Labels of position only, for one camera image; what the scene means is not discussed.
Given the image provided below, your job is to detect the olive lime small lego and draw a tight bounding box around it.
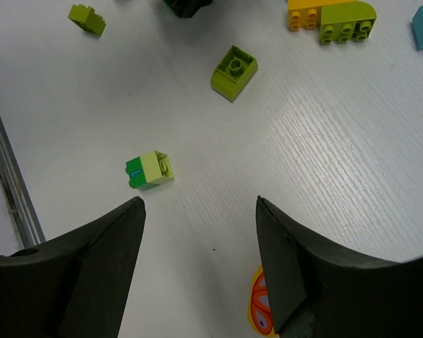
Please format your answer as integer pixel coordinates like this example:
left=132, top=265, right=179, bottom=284
left=68, top=4, right=106, bottom=37

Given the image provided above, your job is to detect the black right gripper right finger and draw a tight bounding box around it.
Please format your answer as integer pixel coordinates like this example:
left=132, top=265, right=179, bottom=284
left=256, top=197, right=423, bottom=337

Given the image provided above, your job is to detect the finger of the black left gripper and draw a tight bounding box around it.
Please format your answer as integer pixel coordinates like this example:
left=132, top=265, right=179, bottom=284
left=164, top=0, right=212, bottom=18

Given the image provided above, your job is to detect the yellow lego brick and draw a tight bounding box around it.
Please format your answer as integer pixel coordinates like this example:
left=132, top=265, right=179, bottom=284
left=287, top=0, right=355, bottom=32

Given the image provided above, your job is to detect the yellow orange flower lego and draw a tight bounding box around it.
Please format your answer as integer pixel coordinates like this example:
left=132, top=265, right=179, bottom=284
left=247, top=265, right=278, bottom=337

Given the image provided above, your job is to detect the lime sloped lego center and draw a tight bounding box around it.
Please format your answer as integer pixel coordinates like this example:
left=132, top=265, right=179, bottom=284
left=210, top=45, right=258, bottom=102

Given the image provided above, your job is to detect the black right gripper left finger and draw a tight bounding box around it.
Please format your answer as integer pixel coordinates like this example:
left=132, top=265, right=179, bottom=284
left=0, top=197, right=146, bottom=337

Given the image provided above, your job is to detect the lime rounded lego brick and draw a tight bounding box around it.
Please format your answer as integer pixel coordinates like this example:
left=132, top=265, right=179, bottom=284
left=319, top=1, right=377, bottom=45

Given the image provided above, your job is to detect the green and pale lego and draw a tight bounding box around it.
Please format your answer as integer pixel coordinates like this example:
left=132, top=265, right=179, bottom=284
left=125, top=151, right=174, bottom=190

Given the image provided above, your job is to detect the aluminium table front rail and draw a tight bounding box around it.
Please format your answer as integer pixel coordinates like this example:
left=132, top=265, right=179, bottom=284
left=0, top=116, right=46, bottom=248

